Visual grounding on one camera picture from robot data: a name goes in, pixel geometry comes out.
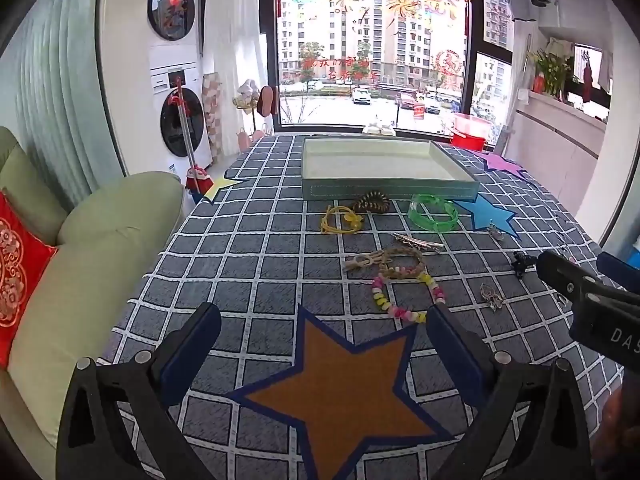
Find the red embroidered cushion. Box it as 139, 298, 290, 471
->
0, 190, 60, 368

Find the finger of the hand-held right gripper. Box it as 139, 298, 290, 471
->
596, 251, 640, 291
536, 250, 603, 307

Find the brown spiral hair tie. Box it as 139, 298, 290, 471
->
353, 190, 391, 214

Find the pale green sofa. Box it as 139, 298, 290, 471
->
0, 126, 187, 451

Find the purple star patch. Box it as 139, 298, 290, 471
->
480, 151, 528, 181

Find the slipper rack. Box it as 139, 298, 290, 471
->
232, 80, 281, 151

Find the pastel bead bracelet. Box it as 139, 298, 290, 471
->
371, 270, 446, 324

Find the white dryer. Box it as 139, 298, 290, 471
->
145, 0, 206, 68

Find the green translucent bangle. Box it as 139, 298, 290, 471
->
407, 193, 460, 233

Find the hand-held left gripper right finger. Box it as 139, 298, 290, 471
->
426, 304, 596, 480

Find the yellow hair tie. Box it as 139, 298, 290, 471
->
321, 204, 364, 236

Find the orange star patch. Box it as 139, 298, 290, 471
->
227, 304, 456, 480

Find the potted plant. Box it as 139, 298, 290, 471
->
530, 47, 573, 98

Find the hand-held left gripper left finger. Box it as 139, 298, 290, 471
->
56, 301, 222, 480

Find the grey-green shallow tray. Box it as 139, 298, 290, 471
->
301, 136, 482, 202

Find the black claw clip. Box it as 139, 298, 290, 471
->
511, 252, 538, 281

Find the yellow star patch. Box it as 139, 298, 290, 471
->
200, 175, 244, 206

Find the pink checked folded mat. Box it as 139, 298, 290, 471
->
202, 72, 226, 163

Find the blue star patch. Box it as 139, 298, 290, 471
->
452, 194, 521, 242

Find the braided rope bracelet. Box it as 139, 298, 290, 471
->
377, 249, 427, 281

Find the red bucket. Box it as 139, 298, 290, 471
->
450, 112, 493, 151

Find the red and white mop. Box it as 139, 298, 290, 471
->
167, 72, 216, 196

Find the white washing machine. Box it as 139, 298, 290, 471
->
150, 66, 215, 170

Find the white low cabinet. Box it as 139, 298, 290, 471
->
502, 90, 608, 221

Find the beige bow hair clip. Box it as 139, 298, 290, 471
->
345, 251, 388, 273

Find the large window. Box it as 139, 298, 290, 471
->
260, 0, 516, 136

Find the grey-green curtain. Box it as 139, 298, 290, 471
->
0, 0, 126, 206

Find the grey checked tablecloth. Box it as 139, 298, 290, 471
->
97, 134, 626, 480

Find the metal hair clip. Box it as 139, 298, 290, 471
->
391, 232, 445, 255

